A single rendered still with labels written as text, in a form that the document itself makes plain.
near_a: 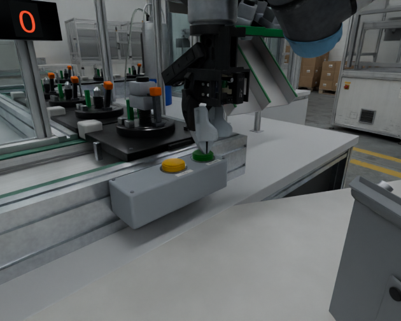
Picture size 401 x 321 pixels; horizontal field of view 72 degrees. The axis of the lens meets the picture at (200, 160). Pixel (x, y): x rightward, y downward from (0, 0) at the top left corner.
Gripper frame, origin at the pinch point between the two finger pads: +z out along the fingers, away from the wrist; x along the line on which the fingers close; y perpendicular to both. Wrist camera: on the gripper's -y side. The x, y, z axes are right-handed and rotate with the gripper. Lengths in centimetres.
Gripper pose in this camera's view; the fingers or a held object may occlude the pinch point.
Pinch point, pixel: (202, 146)
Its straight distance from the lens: 51.2
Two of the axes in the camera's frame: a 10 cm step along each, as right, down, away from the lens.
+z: 0.0, 9.3, 3.7
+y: 6.9, 2.7, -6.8
